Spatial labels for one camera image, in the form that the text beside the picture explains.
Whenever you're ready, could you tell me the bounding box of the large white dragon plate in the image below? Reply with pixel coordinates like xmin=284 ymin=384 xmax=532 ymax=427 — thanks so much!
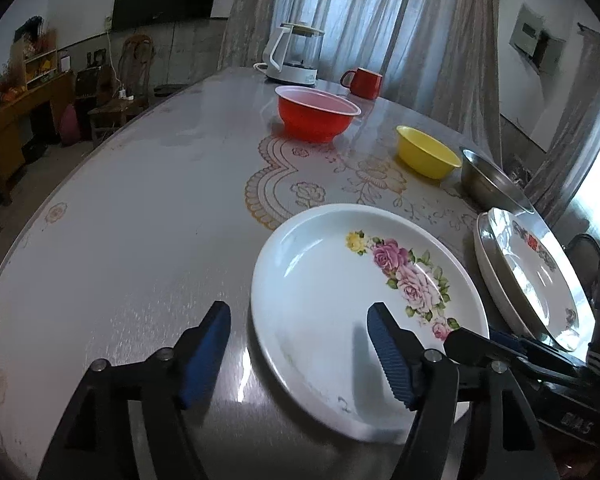
xmin=474 ymin=208 xmax=595 ymax=356

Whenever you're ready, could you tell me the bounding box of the white rose plate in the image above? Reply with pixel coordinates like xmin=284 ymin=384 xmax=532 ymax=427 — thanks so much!
xmin=251 ymin=204 xmax=489 ymax=443

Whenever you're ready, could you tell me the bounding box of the stainless steel bowl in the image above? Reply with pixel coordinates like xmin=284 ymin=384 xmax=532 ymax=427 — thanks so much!
xmin=460 ymin=148 xmax=534 ymax=214

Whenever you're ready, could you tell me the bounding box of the yellow plastic bowl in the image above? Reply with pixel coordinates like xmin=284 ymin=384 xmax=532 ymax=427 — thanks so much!
xmin=396 ymin=126 xmax=462 ymax=181

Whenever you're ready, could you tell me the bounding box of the lace pattern table mat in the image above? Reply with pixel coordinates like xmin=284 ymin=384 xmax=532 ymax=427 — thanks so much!
xmin=245 ymin=136 xmax=477 ymax=257

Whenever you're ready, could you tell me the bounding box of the red plastic bowl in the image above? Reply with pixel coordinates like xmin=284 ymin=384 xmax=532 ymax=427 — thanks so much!
xmin=275 ymin=86 xmax=362 ymax=143

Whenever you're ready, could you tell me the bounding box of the red mug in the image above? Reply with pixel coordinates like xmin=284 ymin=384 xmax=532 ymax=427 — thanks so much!
xmin=340 ymin=67 xmax=384 ymax=101

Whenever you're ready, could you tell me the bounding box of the wooden sideboard cabinet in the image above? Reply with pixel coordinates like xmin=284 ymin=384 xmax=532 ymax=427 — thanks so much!
xmin=0 ymin=70 xmax=74 ymax=205

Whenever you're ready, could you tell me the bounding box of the grey window curtain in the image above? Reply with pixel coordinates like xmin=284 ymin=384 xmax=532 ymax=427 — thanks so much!
xmin=219 ymin=0 xmax=502 ymax=162

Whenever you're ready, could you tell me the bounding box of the white electric kettle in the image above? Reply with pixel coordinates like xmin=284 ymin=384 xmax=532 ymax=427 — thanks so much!
xmin=253 ymin=22 xmax=324 ymax=87

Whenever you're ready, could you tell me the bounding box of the wooden chair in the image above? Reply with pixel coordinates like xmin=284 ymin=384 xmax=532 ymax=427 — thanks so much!
xmin=88 ymin=34 xmax=155 ymax=148

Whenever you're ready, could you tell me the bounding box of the small wooden shelf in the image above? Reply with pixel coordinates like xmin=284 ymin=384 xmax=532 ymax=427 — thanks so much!
xmin=23 ymin=50 xmax=58 ymax=89

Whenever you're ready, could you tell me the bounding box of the wall electrical panel box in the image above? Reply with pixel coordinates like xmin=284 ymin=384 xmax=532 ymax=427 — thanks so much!
xmin=509 ymin=3 xmax=566 ymax=75

